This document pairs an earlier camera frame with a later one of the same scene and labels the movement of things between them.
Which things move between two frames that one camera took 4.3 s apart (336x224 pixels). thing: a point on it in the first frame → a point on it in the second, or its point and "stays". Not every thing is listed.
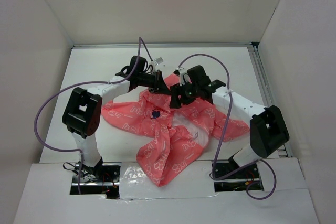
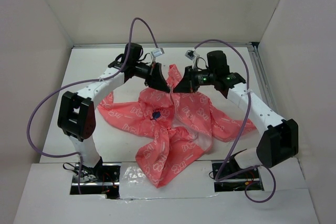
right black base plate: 228,176 stays
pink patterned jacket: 174,137 stays
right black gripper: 176,90 → 187,84
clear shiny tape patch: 197,181 stays
